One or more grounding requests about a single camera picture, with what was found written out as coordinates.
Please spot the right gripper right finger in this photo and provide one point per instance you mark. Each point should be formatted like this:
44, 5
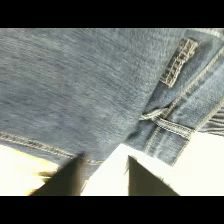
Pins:
145, 183

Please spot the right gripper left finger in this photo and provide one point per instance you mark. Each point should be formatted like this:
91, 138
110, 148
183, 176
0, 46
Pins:
68, 180

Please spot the dark blue jeans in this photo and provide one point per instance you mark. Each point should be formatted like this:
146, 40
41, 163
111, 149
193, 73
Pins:
83, 93

